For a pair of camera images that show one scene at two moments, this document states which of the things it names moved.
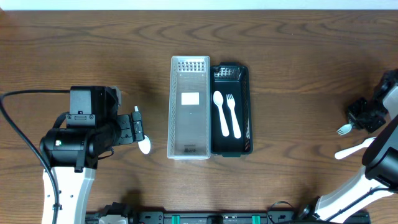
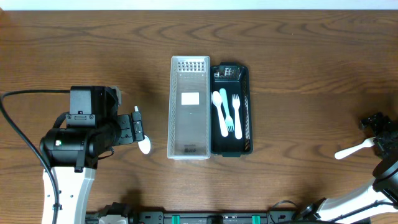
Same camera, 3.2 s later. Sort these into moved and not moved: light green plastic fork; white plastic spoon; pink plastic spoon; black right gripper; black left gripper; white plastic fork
Moved: light green plastic fork; black right gripper
Not moved: black left gripper; pink plastic spoon; white plastic fork; white plastic spoon
